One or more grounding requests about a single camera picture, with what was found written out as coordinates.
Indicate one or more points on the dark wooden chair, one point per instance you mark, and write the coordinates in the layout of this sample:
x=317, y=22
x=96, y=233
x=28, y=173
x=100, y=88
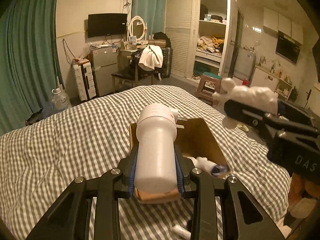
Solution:
x=132, y=73

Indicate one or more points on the green slipper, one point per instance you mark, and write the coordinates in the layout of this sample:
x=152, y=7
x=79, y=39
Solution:
x=243, y=127

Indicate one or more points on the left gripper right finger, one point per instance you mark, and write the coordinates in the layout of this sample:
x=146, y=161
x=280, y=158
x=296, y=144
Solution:
x=222, y=199

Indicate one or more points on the white cosmetic tube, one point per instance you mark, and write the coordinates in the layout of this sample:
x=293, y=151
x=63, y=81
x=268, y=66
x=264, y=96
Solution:
x=182, y=232

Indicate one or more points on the clear water jug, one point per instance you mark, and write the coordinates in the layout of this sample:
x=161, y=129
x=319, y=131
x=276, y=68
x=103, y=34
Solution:
x=60, y=99

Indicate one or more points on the white kitchen wall cabinets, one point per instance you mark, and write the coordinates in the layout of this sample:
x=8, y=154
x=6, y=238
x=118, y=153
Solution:
x=275, y=22

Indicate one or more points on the black wall television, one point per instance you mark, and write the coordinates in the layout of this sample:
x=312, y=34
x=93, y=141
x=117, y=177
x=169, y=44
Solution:
x=107, y=24

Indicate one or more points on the silver mini fridge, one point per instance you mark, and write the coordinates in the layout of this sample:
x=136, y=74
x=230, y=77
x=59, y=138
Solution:
x=104, y=64

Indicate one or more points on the white plastic bottle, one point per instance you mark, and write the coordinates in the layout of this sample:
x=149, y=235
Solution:
x=156, y=133

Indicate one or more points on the brown plastic stool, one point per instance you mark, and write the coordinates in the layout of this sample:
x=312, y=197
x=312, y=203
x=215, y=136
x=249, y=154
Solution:
x=209, y=83

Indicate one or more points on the brown cardboard box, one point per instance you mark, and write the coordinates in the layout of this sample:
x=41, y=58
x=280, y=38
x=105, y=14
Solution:
x=195, y=139

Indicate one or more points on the white plush toy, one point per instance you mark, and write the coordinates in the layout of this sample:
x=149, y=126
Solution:
x=259, y=97

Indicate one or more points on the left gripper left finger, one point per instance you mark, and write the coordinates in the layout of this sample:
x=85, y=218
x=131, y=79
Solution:
x=69, y=216

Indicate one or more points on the large green curtain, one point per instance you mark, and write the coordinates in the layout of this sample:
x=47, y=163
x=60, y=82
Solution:
x=28, y=60

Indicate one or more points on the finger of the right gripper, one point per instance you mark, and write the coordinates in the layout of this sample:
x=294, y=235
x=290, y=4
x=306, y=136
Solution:
x=293, y=113
x=246, y=114

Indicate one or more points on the white wardrobe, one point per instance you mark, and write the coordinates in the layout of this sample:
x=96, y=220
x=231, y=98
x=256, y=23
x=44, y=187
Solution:
x=200, y=33

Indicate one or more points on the small green window curtain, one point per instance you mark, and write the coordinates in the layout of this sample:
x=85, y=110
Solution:
x=152, y=12

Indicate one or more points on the black suitcase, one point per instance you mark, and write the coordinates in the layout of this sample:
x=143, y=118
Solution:
x=167, y=62

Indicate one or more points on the black range hood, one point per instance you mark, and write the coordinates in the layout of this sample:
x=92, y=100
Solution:
x=287, y=48

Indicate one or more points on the grey sock purple cuff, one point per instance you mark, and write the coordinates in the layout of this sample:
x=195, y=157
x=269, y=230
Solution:
x=210, y=167

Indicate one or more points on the white suitcase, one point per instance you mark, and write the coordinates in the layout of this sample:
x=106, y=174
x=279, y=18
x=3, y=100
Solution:
x=84, y=79

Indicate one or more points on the grey checkered bed quilt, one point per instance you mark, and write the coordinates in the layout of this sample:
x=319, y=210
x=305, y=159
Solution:
x=39, y=161

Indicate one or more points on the oval white vanity mirror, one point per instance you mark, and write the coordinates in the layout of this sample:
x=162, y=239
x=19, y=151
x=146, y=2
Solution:
x=137, y=29

